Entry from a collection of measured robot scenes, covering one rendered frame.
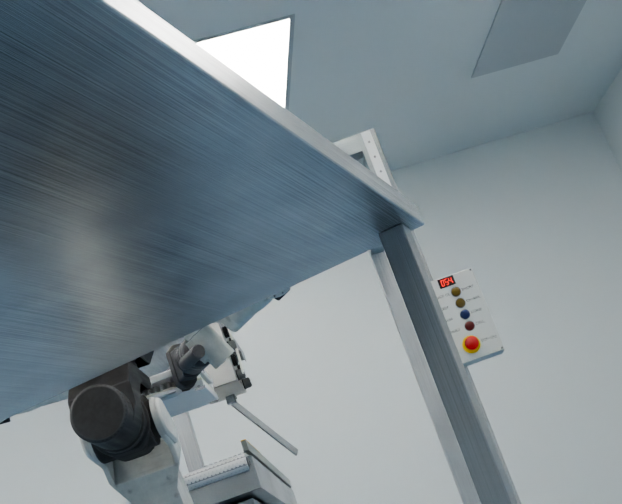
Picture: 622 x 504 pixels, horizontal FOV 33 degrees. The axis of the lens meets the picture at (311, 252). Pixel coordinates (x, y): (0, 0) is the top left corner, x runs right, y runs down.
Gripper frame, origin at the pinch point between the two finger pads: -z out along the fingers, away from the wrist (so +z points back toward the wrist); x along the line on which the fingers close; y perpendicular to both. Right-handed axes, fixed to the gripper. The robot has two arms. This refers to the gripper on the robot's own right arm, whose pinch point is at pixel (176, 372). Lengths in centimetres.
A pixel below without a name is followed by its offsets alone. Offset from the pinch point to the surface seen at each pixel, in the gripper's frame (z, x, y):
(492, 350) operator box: 23, 19, 85
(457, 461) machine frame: -80, 38, 138
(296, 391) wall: -322, -51, 221
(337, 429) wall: -315, -20, 236
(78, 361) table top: 95, 19, -58
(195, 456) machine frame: -132, 2, 57
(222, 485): -36.4, 27.4, 19.9
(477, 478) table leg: 132, 56, -22
